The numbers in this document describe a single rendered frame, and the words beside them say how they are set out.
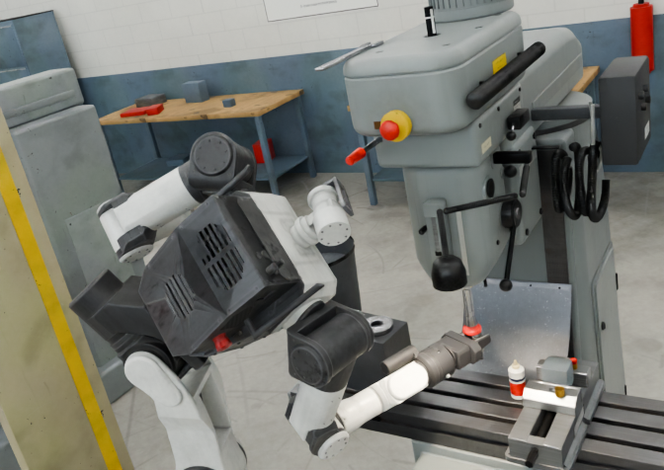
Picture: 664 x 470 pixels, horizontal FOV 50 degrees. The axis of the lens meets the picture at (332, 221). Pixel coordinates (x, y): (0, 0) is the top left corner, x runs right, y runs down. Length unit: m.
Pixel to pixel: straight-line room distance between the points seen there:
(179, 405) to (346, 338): 0.44
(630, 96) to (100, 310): 1.23
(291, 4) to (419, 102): 5.48
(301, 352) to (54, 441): 1.91
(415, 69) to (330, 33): 5.30
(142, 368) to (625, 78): 1.21
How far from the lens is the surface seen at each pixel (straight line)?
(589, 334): 2.23
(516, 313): 2.16
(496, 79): 1.45
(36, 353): 2.94
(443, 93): 1.36
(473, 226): 1.59
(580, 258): 2.10
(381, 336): 1.91
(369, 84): 1.41
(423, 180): 1.58
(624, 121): 1.72
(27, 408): 2.97
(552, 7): 5.87
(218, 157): 1.40
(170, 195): 1.48
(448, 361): 1.74
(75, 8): 8.75
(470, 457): 1.92
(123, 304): 1.51
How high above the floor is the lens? 2.11
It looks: 21 degrees down
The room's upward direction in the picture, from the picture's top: 12 degrees counter-clockwise
